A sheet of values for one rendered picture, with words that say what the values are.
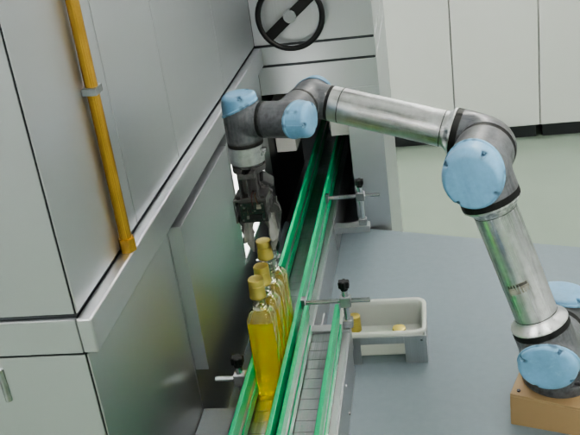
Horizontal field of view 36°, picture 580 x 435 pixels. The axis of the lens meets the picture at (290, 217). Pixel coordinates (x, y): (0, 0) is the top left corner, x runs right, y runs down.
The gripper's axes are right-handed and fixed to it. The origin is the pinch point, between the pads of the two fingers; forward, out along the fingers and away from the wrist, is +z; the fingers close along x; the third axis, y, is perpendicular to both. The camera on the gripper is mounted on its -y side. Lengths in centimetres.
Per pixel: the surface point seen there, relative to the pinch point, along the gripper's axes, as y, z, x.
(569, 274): -57, 44, 74
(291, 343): 6.2, 22.3, 4.0
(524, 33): -371, 51, 97
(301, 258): -52, 31, -1
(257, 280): 12.8, 2.3, 0.3
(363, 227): -75, 33, 16
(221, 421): 22.7, 30.5, -10.3
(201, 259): 8.2, -1.3, -12.2
